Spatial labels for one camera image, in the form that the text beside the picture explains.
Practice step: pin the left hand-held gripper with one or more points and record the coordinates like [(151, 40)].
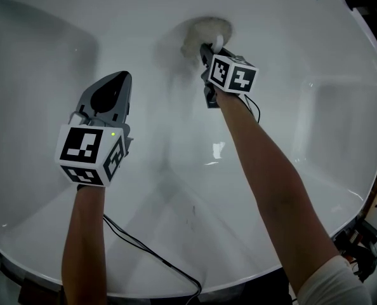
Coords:
[(80, 151)]

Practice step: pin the white fluffy cleaning cloth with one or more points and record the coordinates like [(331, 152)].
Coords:
[(204, 32)]

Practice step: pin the white bathtub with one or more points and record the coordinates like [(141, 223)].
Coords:
[(175, 170)]

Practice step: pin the person's right forearm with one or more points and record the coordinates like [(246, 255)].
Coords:
[(271, 176)]

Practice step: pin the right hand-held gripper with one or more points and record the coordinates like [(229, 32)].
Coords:
[(233, 75)]

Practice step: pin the person's left forearm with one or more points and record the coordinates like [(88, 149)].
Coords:
[(83, 249)]

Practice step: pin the person's white shirt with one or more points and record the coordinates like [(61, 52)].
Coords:
[(331, 284)]

